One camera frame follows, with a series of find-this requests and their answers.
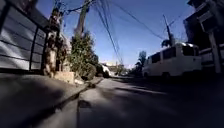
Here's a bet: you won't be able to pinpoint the building with balcony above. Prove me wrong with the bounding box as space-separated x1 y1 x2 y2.
182 0 224 74

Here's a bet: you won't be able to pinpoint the grey asphalt road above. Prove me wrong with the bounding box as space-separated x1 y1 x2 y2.
33 75 224 128

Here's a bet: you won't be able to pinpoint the wooden utility pole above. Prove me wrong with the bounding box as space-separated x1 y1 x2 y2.
73 0 93 38

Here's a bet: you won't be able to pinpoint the grey slatted gate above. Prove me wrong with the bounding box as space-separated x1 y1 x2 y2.
0 0 48 73

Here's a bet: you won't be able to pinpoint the white van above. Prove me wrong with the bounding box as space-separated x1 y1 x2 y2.
141 41 204 79

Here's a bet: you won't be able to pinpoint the distant trees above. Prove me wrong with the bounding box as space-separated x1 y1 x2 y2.
131 50 148 77

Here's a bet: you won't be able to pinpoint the stone pillar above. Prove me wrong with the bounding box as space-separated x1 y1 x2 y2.
42 7 63 79

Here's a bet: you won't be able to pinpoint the green bush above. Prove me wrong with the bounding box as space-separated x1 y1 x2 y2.
67 31 100 81

